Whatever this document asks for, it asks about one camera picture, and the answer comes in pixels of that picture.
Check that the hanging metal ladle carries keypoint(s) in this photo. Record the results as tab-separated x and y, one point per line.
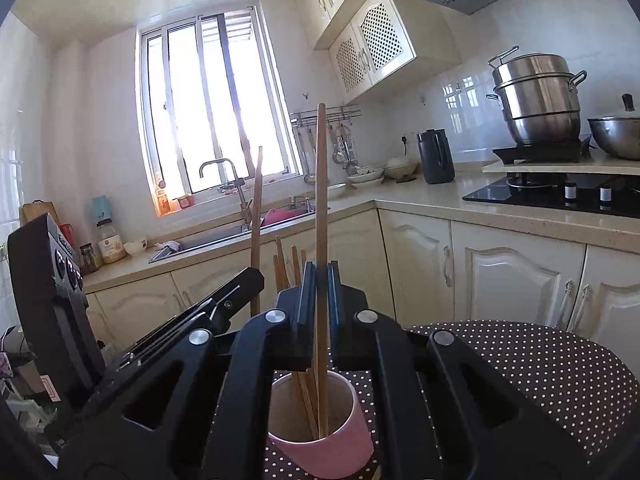
309	177

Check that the dark grey kettle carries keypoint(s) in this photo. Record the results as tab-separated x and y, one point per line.
436	160

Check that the chrome sink faucet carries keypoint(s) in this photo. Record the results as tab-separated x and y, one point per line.
242	195

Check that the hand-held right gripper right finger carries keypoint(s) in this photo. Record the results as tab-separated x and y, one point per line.
336	310

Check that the small windowsill jar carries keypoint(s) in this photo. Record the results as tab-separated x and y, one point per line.
184	201

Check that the small dark jar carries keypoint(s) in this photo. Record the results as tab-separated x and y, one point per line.
88	259

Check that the bunch of wooden chopsticks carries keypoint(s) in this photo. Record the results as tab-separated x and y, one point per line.
281	265

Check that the long wooden chopstick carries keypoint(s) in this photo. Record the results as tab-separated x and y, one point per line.
321	185
256	210

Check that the light blue box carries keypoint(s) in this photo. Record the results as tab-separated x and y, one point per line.
101	209

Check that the wooden cutting board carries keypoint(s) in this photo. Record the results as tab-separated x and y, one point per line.
37	212

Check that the kitchen window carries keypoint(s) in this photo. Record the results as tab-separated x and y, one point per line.
215	100

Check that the black induction cooker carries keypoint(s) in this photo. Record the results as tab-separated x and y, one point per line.
540	152

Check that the orange bottle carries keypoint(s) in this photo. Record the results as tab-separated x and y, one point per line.
163	200

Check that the small cream lattice cabinet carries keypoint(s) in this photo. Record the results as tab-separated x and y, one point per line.
380	35

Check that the shallow white dish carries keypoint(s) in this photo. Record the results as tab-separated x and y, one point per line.
365	176

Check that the white stone slab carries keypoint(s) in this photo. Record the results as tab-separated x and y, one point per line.
575	166

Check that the black gas hob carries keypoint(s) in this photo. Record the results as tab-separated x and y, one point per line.
540	192

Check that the steel wok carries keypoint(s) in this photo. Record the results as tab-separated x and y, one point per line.
617	135

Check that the steel steamer pot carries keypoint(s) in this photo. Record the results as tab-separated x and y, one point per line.
540	105

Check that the small white bowl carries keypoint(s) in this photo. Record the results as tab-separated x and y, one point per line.
135	248

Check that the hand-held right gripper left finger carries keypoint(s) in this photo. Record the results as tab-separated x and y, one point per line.
305	310

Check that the pink cup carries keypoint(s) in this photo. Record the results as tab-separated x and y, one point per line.
330	455

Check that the steel kitchen sink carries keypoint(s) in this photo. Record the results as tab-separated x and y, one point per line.
210	240

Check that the metal utensil rail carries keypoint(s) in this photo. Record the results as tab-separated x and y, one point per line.
325	116

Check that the clear glass jar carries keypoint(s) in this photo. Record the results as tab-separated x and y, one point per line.
111	245

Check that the round polka-dot table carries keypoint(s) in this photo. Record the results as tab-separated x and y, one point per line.
525	370

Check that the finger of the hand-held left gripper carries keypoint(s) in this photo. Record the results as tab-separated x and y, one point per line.
240	287

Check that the hanging kitchen utensils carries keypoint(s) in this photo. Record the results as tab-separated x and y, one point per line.
345	150

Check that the red dish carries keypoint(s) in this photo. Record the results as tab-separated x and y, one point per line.
280	216

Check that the large white bowl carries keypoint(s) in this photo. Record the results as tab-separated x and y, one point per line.
400	165

